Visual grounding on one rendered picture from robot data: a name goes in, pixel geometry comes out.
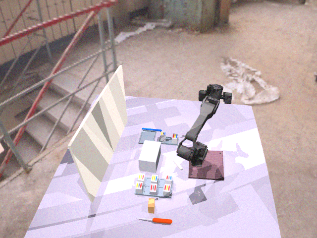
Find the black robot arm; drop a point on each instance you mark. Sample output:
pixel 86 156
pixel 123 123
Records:
pixel 198 151

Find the orange-handled screwdriver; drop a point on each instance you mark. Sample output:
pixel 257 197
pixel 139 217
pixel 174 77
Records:
pixel 158 220

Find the beige flat panel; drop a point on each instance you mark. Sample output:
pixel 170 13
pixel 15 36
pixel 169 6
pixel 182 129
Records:
pixel 94 142

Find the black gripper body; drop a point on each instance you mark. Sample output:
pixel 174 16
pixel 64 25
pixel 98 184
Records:
pixel 227 96

